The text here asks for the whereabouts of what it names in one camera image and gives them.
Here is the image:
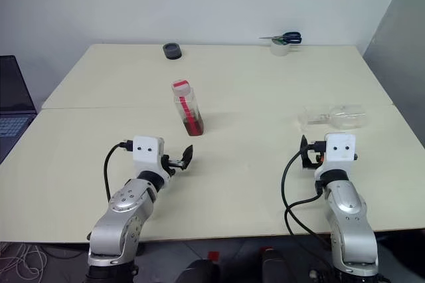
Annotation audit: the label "blue-handled scissors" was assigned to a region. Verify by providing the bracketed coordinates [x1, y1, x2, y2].
[258, 31, 303, 45]

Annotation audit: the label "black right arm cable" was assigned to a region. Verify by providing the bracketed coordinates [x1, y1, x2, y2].
[281, 141, 335, 247]

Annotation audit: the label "dark rounded shape red-tipped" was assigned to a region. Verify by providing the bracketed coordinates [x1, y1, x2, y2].
[260, 246, 297, 283]
[177, 250, 220, 283]

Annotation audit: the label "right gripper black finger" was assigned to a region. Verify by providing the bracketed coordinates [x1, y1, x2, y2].
[299, 134, 310, 161]

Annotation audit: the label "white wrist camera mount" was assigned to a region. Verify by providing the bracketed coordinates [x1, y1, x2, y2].
[131, 136, 173, 181]
[313, 132, 357, 179]

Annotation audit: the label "black floor cable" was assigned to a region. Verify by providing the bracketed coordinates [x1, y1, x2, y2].
[42, 245, 84, 260]

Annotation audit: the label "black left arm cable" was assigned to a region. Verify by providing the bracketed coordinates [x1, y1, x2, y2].
[103, 140, 134, 203]

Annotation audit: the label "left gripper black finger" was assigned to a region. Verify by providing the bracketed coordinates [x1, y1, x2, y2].
[180, 144, 195, 171]

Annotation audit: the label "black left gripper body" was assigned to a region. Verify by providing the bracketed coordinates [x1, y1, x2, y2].
[161, 155, 185, 177]

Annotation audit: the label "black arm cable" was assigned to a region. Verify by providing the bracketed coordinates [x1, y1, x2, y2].
[103, 140, 134, 203]
[281, 141, 335, 247]

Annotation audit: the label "clear plastic bottle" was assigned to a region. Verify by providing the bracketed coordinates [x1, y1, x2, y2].
[170, 78, 205, 138]

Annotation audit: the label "white tape roll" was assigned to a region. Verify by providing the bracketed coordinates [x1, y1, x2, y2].
[269, 39, 294, 57]

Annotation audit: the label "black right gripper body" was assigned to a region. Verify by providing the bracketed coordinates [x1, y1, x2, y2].
[301, 151, 325, 171]

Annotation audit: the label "white floor cable tangle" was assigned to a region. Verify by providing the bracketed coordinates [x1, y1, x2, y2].
[0, 242, 48, 281]

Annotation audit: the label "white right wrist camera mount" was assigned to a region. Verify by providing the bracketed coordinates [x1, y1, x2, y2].
[313, 132, 357, 179]

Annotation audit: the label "black round cap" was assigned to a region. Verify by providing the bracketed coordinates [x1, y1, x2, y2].
[162, 42, 183, 61]

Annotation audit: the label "dark laptop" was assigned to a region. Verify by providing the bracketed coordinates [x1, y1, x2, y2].
[0, 54, 38, 165]

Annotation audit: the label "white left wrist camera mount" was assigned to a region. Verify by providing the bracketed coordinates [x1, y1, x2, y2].
[131, 136, 173, 181]

